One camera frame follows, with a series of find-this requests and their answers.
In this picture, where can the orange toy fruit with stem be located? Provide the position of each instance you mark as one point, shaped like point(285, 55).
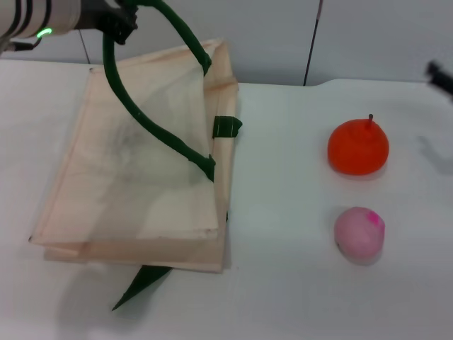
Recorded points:
point(357, 148)

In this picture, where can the thin dark background pole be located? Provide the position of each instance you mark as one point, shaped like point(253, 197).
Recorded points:
point(313, 42)

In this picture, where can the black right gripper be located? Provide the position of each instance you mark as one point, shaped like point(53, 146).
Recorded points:
point(447, 85)

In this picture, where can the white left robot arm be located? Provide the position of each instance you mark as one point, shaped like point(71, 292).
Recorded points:
point(35, 14)

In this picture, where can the pink toy peach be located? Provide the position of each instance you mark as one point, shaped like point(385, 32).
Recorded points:
point(359, 235)

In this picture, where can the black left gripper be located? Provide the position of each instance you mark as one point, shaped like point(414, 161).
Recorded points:
point(95, 16)

